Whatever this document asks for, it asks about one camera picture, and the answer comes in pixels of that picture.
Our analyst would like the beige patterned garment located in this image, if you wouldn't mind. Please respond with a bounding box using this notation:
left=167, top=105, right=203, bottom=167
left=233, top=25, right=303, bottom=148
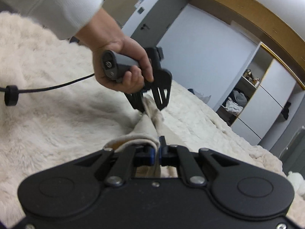
left=103, top=95, right=185, bottom=178

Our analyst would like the white sleeved left forearm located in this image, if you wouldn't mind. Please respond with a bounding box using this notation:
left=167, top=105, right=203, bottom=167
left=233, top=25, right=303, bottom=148
left=2, top=0, right=128, bottom=52

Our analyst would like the wardrobe shelf with clothes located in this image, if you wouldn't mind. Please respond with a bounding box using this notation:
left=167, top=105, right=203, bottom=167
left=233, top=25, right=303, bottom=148
left=216, top=42, right=304, bottom=149

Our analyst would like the person left hand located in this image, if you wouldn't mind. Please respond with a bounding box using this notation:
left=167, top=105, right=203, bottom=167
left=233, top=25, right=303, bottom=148
left=91, top=31, right=154, bottom=95

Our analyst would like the dark grey door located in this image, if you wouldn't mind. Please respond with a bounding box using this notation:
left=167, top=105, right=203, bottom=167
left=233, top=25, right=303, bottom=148
left=131, top=0, right=188, bottom=48

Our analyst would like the beige drawer cabinet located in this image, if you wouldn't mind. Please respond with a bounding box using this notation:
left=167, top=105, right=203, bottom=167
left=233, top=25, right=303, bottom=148
left=95, top=0, right=145, bottom=28

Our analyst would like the cream fluffy blanket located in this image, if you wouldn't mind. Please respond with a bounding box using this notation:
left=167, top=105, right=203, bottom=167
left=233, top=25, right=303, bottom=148
left=0, top=11, right=305, bottom=229

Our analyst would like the black cable with ferrite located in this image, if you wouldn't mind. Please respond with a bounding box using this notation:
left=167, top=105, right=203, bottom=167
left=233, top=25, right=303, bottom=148
left=0, top=73, right=96, bottom=107

